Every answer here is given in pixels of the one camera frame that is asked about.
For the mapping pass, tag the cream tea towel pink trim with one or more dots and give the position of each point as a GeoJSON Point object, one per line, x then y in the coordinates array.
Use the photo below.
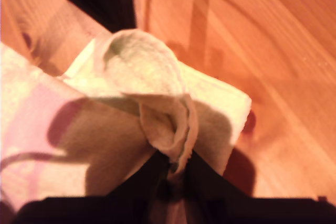
{"type": "Point", "coordinates": [118, 98]}

